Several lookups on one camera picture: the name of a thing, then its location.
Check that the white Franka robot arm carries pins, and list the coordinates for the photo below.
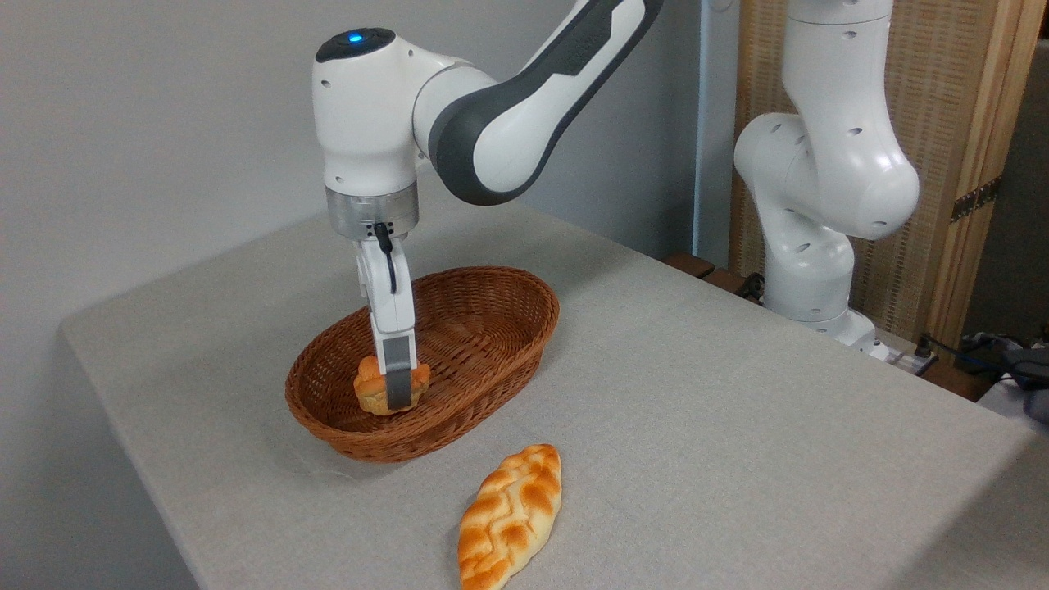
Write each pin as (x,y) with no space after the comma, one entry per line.
(369,123)

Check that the long braided bread loaf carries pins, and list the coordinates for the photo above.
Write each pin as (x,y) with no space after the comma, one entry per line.
(510,516)

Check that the dark metal screen hinge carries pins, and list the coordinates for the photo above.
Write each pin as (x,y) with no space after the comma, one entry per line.
(975,199)

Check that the white vertical pipe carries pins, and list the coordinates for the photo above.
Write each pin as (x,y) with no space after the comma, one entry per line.
(703,123)

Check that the grey fabric tablecloth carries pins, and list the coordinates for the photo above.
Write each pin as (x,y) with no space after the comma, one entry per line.
(737,459)

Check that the round golden bread roll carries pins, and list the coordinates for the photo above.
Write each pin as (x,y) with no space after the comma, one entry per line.
(369,393)

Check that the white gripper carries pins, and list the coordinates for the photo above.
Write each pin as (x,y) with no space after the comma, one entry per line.
(385,287)

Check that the brown oval wicker basket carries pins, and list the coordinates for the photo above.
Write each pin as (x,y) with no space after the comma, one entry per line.
(483,360)

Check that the white power strip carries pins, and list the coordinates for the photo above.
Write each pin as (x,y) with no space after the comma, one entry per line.
(905,360)

